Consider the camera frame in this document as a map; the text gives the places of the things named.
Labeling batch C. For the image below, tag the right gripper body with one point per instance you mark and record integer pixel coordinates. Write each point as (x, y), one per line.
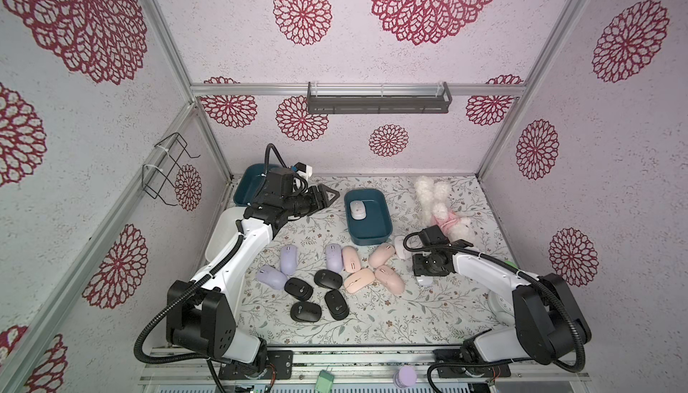
(421, 271)

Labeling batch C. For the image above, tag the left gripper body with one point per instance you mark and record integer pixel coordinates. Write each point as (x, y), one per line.
(299, 204)

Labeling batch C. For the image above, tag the white mouse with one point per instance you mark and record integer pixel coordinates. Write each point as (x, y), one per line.
(425, 281)
(358, 210)
(401, 252)

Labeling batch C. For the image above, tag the teal storage box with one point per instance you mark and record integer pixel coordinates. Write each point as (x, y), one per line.
(250, 183)
(377, 227)

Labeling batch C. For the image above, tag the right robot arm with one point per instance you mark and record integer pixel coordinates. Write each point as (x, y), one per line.
(548, 324)

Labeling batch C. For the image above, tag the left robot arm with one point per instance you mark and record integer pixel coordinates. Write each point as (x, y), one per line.
(199, 315)

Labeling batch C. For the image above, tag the purple mouse centre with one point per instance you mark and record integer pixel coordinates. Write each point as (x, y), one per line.
(333, 257)

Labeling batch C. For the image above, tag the pink mouse lower right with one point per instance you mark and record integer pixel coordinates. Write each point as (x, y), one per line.
(390, 279)

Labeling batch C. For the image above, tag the purple mouse upright left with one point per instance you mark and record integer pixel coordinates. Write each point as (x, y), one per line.
(289, 260)

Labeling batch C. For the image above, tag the white tray rear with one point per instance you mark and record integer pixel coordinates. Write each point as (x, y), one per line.
(223, 232)

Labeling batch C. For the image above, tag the white plush toy pink dress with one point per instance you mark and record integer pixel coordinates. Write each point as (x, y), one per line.
(433, 197)

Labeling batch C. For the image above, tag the purple mouse lower left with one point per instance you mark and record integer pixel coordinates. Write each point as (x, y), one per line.
(271, 277)

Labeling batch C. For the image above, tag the black mouse upper right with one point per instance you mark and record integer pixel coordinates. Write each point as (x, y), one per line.
(328, 279)

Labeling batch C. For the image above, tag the black mouse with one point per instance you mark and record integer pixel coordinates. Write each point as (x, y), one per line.
(328, 279)
(299, 289)
(306, 312)
(337, 305)

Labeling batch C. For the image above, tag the white alarm clock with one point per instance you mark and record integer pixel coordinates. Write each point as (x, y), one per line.
(502, 309)

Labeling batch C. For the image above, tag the pink mouse lower left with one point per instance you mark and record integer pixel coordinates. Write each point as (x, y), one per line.
(357, 281)

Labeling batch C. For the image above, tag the black mouse upper left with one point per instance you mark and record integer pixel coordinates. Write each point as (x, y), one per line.
(299, 289)

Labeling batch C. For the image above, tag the black mouse lower right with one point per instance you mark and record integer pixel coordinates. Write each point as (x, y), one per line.
(337, 305)

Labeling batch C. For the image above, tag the black mouse lower left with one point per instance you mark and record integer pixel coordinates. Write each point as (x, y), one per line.
(306, 312)

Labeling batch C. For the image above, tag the purple round cap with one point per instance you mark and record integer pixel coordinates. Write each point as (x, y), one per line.
(405, 377)

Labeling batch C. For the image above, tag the green connector block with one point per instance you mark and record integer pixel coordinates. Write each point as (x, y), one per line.
(324, 382)

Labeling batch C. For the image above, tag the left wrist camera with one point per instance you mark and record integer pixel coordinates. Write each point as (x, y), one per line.
(303, 170)

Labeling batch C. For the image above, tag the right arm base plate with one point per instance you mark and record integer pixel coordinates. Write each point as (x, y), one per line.
(454, 364)

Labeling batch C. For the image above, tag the dark wall shelf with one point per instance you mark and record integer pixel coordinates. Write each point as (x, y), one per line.
(437, 103)

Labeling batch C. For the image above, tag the black wire wall rack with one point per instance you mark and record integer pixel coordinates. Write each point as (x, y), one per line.
(173, 180)

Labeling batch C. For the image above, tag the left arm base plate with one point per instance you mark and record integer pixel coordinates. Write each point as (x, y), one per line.
(274, 364)

